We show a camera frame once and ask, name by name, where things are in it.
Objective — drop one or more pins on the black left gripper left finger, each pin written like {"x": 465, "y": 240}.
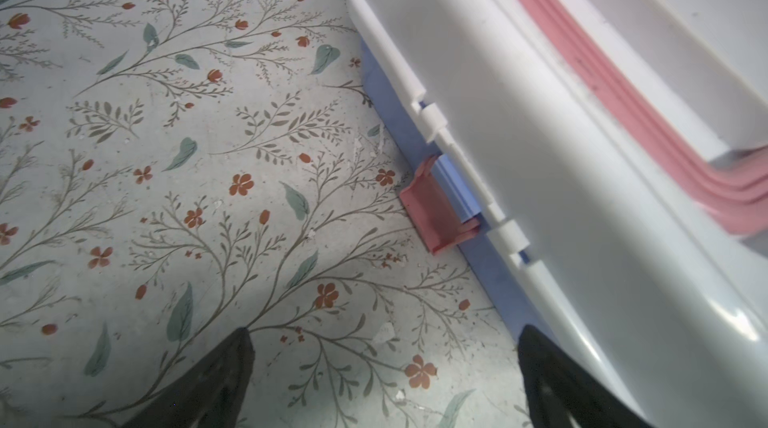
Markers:
{"x": 210, "y": 394}

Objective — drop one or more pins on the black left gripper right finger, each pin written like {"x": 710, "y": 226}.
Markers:
{"x": 560, "y": 393}

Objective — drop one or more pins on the white and blue tool box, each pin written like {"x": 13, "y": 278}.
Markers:
{"x": 602, "y": 164}

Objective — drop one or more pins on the floral table mat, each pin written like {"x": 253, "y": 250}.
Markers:
{"x": 173, "y": 170}

